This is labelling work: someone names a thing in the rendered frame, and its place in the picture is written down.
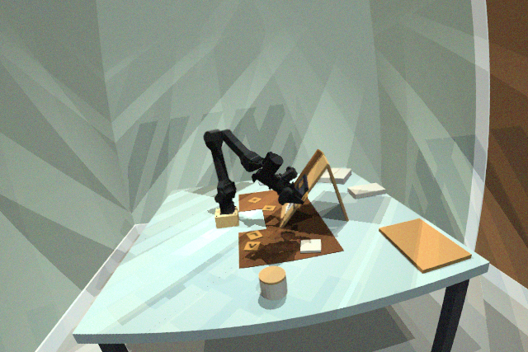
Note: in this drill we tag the grey cylinder with tan lid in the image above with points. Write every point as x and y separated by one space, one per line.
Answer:
273 284

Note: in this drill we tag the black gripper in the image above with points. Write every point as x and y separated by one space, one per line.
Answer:
287 193

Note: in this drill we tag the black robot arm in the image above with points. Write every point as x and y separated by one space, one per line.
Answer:
250 160

